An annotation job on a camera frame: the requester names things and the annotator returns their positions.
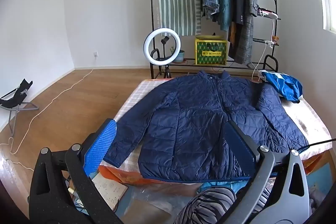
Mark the person's leg in striped pants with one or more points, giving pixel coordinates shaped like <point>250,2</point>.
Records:
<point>207,205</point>

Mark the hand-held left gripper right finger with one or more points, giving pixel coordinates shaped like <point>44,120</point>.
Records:
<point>236,140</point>

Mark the grey plaid coat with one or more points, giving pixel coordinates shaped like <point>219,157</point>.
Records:
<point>246,35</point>

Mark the brown garment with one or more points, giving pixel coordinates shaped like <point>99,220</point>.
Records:
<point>231,32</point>

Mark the potted plant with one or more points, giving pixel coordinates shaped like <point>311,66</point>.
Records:
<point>179,57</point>

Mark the small brown toy bear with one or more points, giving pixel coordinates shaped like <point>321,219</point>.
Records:
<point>275,39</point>

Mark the black folding chair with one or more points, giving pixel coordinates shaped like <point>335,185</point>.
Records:
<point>18,94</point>

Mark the open notebook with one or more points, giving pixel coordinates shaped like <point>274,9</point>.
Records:
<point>110,187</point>

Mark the black metal clothes rack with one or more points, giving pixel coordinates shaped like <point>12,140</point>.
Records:
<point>151,16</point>

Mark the blue and white jacket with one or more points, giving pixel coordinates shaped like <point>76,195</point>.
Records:
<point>286,87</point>

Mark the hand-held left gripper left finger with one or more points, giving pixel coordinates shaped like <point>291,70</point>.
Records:
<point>101,145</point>

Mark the navy puffer jacket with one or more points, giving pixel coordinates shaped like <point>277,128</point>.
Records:
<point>189,119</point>

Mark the white handheld device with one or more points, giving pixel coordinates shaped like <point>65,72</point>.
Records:
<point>271,14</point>

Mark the clear plastic sheet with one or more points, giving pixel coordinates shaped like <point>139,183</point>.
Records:
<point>157,200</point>

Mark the yellow and green box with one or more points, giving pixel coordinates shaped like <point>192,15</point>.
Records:
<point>211,53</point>

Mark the bed with patterned sheet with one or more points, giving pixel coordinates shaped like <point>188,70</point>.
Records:
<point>296,111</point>

